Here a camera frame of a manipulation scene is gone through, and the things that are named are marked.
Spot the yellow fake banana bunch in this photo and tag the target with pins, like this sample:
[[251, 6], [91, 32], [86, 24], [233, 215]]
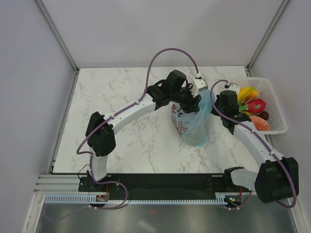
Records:
[[244, 94]]

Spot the right aluminium corner post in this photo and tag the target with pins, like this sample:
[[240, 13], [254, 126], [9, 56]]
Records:
[[266, 36]]

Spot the red fake dragon fruit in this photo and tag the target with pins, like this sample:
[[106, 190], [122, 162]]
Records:
[[253, 106]]

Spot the white slotted cable duct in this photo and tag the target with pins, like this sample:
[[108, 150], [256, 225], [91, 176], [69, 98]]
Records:
[[95, 199]]

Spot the light blue plastic bag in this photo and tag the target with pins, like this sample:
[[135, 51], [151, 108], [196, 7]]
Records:
[[193, 127]]

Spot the orange fake peach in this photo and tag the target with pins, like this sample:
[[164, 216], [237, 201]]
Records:
[[256, 94]]

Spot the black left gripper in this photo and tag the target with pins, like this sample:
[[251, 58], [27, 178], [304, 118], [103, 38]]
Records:
[[192, 105]]

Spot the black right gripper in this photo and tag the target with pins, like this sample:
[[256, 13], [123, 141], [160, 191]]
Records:
[[217, 101]]

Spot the aluminium corner post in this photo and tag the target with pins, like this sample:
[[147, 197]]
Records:
[[266, 36], [55, 32]]

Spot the aluminium frame rail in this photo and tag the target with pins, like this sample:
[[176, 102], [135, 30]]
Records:
[[57, 184]]

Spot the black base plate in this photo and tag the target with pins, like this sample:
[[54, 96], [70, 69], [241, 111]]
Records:
[[173, 186]]

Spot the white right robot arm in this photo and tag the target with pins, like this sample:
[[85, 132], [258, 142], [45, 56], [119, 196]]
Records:
[[277, 178]]

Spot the dark purple fake plum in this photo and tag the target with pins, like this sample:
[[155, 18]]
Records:
[[264, 115]]

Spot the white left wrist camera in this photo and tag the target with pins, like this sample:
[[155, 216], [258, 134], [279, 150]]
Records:
[[198, 84]]

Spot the left aluminium corner post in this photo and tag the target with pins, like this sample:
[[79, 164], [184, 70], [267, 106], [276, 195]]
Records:
[[55, 32]]

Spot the fake watermelon slice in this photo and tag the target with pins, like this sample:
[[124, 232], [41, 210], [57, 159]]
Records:
[[260, 123]]

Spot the white plastic fruit basket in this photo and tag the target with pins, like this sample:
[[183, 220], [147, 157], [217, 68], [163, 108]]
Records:
[[276, 120]]

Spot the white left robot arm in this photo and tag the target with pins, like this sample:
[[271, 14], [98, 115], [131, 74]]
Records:
[[102, 129]]

